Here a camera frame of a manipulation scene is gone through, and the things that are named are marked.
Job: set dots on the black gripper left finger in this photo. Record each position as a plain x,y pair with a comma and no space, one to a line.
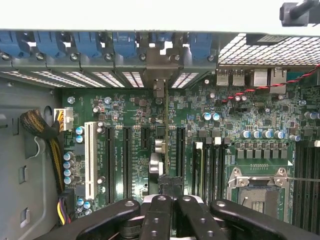
157,220

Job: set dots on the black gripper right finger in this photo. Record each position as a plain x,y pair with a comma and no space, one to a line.
200,220

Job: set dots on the black RAM slot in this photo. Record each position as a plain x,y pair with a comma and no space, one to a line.
208,175
306,200
313,200
222,175
215,175
298,200

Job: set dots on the long black expansion slot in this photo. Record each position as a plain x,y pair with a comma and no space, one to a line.
181,152
110,165
127,165

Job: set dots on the CPU socket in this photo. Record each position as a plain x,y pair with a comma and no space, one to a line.
260,200

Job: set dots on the short black expansion slot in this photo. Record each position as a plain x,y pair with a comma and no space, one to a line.
145,138

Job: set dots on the white expansion slot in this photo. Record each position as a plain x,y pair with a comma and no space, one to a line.
90,160

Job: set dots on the thin socket locking lever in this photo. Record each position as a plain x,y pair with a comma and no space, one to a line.
305,179

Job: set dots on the green motherboard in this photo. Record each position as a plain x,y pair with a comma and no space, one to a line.
125,110

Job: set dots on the white power connector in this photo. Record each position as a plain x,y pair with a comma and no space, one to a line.
68,120

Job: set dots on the silver USB port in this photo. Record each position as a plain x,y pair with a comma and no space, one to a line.
222,78
238,78

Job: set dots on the open PC case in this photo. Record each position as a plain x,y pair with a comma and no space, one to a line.
25,150

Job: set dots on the silver square port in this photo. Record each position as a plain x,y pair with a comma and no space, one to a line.
261,78

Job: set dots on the silver network port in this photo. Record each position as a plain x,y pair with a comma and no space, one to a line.
278,80

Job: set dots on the blue card retention clip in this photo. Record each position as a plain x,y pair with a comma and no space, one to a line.
86,43
123,45
200,45
47,42
12,42

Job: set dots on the black case lock tab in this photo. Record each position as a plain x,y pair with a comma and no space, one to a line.
265,40

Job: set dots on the black clamp block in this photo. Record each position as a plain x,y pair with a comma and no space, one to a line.
292,15

